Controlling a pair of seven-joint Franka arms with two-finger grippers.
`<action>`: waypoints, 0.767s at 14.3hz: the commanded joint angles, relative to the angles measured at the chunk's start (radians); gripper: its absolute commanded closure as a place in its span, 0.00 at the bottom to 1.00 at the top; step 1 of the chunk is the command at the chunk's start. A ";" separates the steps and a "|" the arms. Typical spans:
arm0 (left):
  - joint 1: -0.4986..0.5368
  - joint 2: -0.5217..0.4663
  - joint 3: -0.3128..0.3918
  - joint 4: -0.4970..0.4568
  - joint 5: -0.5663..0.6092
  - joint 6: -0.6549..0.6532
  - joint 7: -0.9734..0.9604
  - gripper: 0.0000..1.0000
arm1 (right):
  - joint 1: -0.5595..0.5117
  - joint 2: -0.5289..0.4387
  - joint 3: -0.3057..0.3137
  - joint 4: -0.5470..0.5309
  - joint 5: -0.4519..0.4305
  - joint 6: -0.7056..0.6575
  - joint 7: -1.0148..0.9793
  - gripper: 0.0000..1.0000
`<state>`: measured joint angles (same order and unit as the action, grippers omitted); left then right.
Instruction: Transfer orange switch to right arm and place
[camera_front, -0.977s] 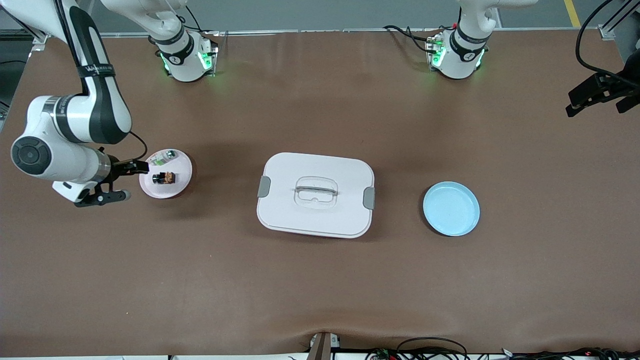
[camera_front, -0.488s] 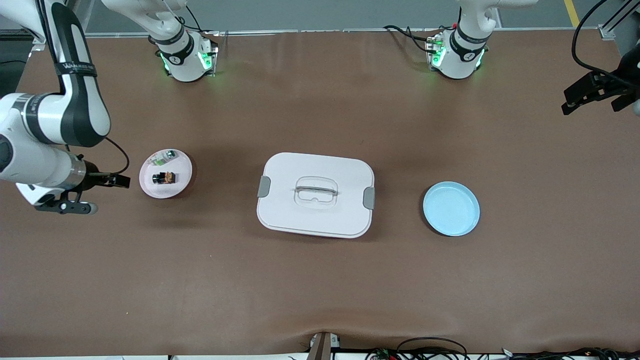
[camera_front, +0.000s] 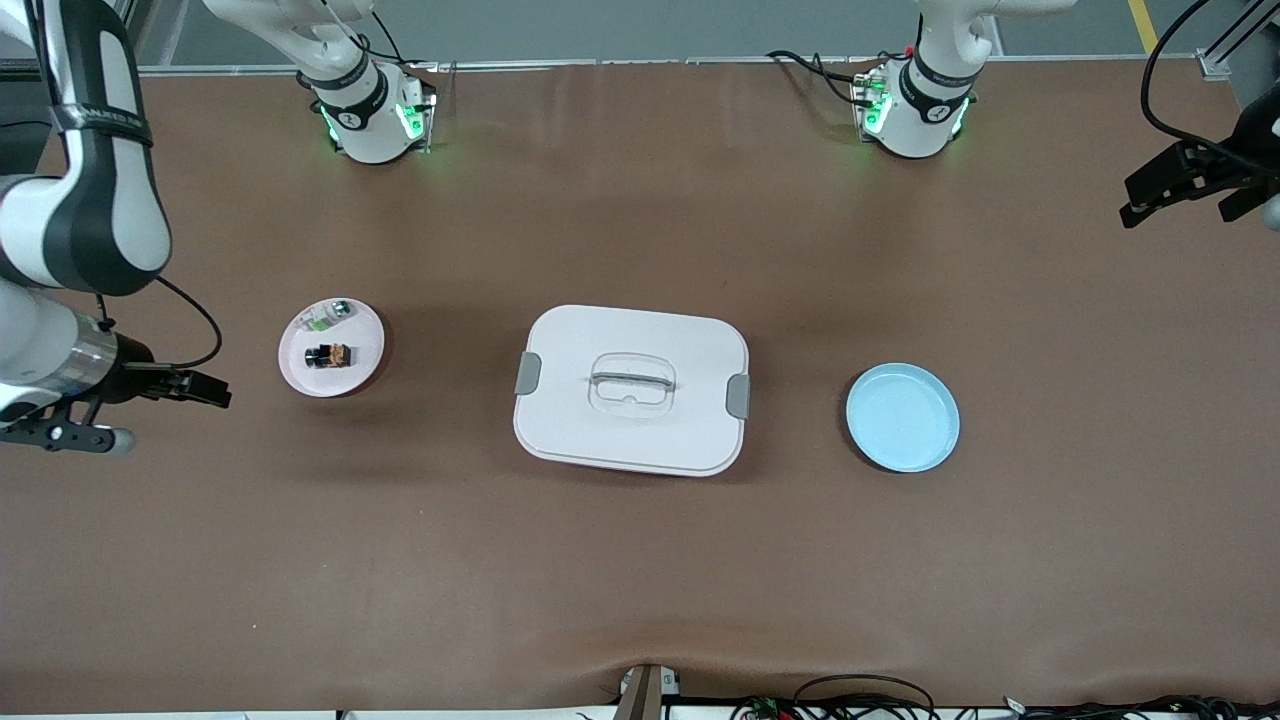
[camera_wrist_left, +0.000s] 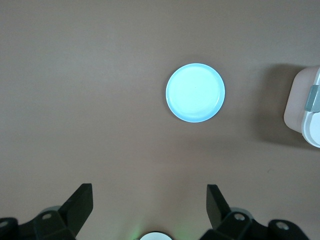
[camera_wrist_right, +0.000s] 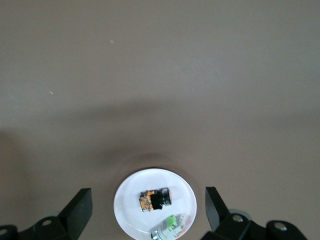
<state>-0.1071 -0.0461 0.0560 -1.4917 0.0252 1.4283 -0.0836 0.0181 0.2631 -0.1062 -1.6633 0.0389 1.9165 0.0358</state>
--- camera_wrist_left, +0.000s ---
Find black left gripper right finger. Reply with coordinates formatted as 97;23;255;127
201;184;311;240

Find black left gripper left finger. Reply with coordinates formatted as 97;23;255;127
0;183;94;240

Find light blue round plate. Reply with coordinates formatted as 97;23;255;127
165;63;227;124

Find white lidded box grey clips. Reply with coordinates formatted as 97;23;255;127
283;65;320;148

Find brown table mat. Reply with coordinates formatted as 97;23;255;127
0;0;320;240

